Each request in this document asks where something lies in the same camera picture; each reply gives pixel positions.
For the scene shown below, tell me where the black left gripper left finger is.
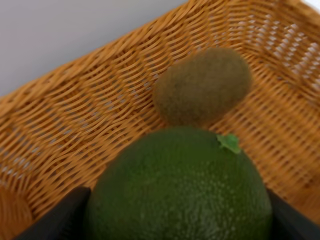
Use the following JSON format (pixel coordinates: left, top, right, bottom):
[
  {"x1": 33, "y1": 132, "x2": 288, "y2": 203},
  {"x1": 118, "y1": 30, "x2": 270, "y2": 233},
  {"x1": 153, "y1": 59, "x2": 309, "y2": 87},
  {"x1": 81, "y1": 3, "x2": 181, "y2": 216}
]
[{"x1": 14, "y1": 186, "x2": 91, "y2": 240}]

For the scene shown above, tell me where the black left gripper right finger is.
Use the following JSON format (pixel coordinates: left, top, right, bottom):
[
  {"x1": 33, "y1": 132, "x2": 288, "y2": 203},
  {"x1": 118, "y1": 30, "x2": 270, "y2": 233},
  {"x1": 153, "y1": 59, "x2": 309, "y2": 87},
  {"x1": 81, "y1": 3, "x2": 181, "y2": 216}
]
[{"x1": 267, "y1": 189, "x2": 320, "y2": 240}]

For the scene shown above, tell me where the whole green avocado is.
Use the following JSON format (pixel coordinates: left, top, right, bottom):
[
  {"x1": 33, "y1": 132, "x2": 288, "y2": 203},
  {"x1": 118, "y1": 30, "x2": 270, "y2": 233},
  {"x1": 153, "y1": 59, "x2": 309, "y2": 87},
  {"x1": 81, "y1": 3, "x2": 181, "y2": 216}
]
[{"x1": 83, "y1": 127, "x2": 272, "y2": 240}]

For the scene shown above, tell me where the brown kiwi fruit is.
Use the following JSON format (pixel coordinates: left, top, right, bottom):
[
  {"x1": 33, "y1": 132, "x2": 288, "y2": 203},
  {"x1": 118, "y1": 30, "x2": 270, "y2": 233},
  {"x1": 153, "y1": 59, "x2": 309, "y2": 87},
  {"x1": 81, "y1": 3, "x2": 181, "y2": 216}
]
[{"x1": 152, "y1": 47, "x2": 253, "y2": 126}]

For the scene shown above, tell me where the orange wicker basket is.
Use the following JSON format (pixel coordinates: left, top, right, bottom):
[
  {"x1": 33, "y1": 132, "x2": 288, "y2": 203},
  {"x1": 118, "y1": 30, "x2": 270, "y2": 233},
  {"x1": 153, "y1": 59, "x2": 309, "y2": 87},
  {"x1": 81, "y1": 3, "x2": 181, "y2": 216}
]
[{"x1": 0, "y1": 0, "x2": 320, "y2": 239}]

